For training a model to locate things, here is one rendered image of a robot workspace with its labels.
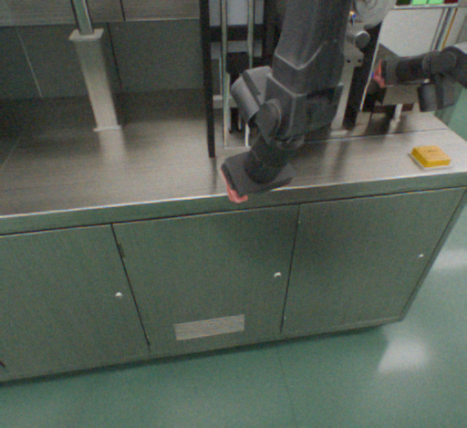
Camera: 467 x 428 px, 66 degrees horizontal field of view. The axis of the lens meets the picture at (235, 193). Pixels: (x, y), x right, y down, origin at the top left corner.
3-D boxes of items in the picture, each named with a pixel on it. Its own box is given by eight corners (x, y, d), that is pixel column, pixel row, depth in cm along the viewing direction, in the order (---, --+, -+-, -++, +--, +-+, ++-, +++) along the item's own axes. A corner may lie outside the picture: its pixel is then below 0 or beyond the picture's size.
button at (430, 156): (424, 168, 95) (428, 161, 93) (410, 153, 100) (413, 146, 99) (449, 166, 96) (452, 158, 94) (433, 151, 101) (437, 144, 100)
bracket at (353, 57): (330, 136, 108) (351, 27, 88) (323, 126, 113) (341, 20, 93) (347, 135, 108) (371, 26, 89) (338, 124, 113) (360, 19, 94)
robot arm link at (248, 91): (278, 120, 39) (339, 103, 42) (234, 40, 42) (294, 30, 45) (249, 170, 50) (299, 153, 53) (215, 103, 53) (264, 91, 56)
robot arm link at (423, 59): (449, 46, 77) (424, 53, 76) (452, 78, 78) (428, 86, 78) (427, 52, 83) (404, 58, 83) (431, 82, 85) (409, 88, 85)
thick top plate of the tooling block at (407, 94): (381, 105, 108) (387, 86, 104) (333, 58, 138) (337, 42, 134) (431, 101, 110) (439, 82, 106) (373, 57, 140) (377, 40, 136)
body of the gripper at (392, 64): (420, 83, 91) (441, 80, 84) (382, 86, 90) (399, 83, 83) (420, 57, 90) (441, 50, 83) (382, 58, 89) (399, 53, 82)
